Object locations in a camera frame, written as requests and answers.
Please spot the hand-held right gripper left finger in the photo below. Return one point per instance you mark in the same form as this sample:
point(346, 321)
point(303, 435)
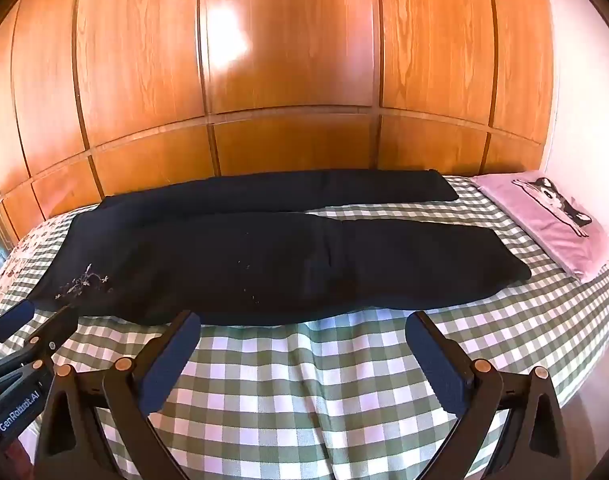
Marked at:
point(168, 360)

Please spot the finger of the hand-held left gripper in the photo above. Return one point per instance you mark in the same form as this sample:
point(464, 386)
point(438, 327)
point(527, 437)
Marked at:
point(13, 318)
point(54, 327)

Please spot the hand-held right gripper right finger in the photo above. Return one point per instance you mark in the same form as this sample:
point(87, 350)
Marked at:
point(437, 362)

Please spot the black pants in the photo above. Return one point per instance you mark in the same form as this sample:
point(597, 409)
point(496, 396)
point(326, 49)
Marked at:
point(244, 265)

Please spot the floral bed cloth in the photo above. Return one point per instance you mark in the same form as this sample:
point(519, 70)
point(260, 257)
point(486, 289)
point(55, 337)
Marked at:
point(19, 255)

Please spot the green checked bed sheet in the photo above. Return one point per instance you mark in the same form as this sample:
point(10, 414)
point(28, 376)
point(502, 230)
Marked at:
point(334, 395)

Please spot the pink dog print pillow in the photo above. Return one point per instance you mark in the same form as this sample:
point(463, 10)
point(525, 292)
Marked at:
point(549, 220)

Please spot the wooden wardrobe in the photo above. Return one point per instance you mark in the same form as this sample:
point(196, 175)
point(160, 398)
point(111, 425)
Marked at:
point(284, 70)

